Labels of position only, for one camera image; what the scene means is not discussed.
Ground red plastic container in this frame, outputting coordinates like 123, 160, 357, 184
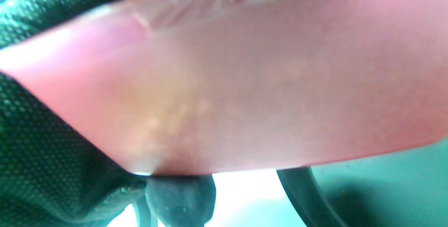
0, 0, 448, 177

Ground person's left hand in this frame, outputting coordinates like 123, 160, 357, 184
0, 73, 216, 227

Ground black frying pan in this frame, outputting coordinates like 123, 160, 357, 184
276, 166, 349, 227

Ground person's right hand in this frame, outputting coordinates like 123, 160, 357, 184
0, 0, 196, 47

